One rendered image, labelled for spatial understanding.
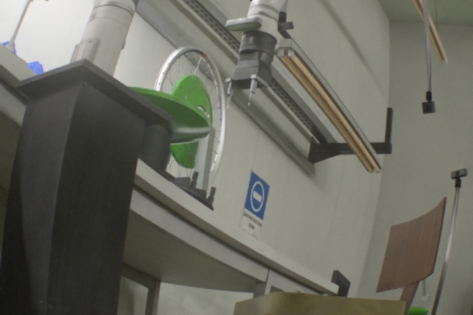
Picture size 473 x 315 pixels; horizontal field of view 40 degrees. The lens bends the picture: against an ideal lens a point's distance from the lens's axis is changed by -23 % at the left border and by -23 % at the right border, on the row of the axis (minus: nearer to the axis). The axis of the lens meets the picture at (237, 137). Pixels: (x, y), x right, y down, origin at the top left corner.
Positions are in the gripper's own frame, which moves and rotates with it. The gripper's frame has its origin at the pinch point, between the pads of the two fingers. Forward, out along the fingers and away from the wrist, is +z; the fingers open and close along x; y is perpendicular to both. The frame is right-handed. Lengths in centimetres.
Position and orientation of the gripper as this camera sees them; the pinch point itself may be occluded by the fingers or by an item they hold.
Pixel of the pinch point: (238, 107)
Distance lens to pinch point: 167.7
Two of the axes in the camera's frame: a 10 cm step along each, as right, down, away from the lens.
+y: 5.7, 3.8, 7.3
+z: -1.7, 9.2, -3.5
